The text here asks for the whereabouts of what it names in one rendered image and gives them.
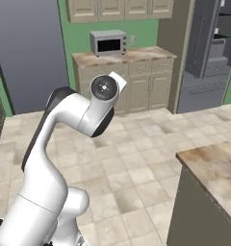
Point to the dark grey fridge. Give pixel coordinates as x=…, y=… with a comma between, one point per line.
x=204, y=93

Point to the beige wall cupboards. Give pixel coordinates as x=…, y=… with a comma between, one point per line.
x=120, y=9

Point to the marble-topped dining table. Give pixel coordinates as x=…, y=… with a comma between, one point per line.
x=213, y=179

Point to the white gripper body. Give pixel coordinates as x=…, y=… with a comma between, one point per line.
x=120, y=82

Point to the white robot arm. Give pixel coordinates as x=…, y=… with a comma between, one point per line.
x=46, y=179

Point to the taupe tall side panel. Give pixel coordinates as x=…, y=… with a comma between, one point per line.
x=170, y=32

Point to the white wall socket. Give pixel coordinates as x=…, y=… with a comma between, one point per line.
x=133, y=40

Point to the beige base cupboards with worktop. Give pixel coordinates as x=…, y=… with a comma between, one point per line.
x=146, y=80

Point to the dark grey fridge door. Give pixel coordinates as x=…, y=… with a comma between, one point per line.
x=200, y=38

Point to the grey microwave oven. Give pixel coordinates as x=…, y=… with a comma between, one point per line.
x=103, y=44

